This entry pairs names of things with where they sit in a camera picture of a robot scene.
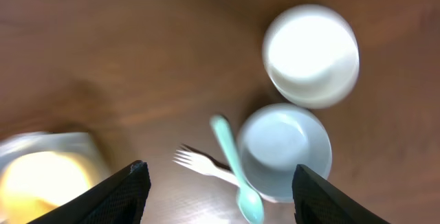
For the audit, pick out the pink plastic fork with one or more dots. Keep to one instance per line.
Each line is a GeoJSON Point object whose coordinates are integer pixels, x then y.
{"type": "Point", "coordinates": [204, 164]}

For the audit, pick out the grey plastic bowl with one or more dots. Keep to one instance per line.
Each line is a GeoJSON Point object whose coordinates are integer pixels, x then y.
{"type": "Point", "coordinates": [274, 140]}

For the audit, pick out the mint green plastic spoon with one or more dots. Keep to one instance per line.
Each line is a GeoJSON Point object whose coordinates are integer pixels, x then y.
{"type": "Point", "coordinates": [247, 199]}

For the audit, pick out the white plastic bowl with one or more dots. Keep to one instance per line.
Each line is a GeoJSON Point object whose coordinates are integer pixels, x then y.
{"type": "Point", "coordinates": [311, 55]}

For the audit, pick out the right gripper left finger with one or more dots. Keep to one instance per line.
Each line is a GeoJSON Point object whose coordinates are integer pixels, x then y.
{"type": "Point", "coordinates": [119, 199]}

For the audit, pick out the yellow plastic bowl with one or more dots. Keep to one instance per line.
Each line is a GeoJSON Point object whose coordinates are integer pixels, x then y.
{"type": "Point", "coordinates": [37, 183]}

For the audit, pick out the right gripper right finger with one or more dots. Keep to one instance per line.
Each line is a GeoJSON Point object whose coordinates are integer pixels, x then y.
{"type": "Point", "coordinates": [319, 202]}

